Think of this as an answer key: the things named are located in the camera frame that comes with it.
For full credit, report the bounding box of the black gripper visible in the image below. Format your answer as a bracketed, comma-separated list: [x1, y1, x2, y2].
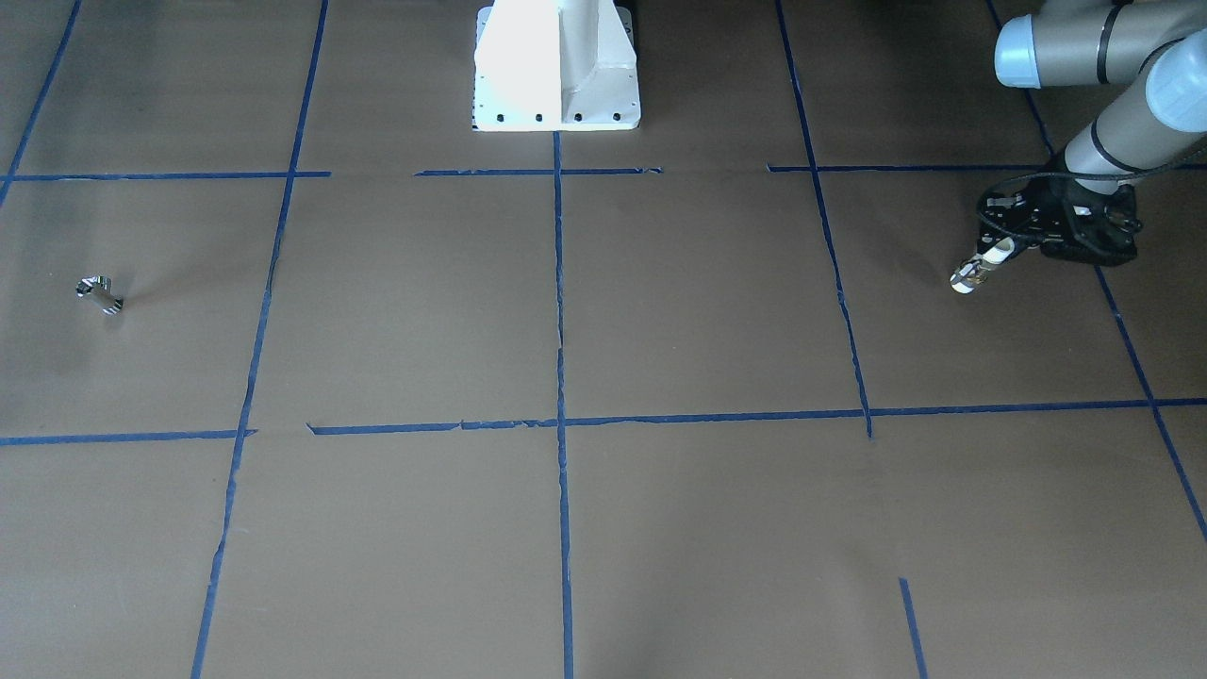
[976, 178, 1142, 267]

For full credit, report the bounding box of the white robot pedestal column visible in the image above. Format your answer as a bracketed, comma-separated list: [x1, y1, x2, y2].
[471, 1, 642, 133]

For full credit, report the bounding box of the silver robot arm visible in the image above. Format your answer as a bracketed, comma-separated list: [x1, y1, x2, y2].
[974, 1, 1206, 267]

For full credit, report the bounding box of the chrome PPR valve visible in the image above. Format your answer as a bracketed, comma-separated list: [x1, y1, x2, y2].
[74, 275, 124, 315]

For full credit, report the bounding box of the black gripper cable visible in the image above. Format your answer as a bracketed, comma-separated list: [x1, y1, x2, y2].
[976, 141, 1207, 238]

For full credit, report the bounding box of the white PPR pipe piece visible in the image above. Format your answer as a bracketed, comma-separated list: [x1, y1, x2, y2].
[950, 238, 1018, 295]

